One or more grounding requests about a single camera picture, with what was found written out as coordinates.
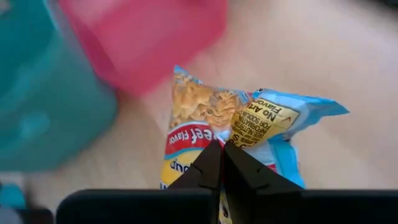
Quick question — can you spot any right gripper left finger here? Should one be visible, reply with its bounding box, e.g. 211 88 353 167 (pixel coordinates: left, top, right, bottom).
167 139 223 224

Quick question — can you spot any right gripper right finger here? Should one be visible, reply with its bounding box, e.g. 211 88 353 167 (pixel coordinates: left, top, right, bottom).
223 141 304 224

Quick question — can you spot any yellow red snack packet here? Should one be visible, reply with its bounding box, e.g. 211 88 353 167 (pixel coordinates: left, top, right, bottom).
159 64 351 224

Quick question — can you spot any teal plastic bin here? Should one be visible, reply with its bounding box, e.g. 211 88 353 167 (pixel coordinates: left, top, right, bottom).
0 0 118 172

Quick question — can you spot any pink plastic bin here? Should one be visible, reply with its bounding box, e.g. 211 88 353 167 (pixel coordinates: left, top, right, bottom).
58 0 229 97

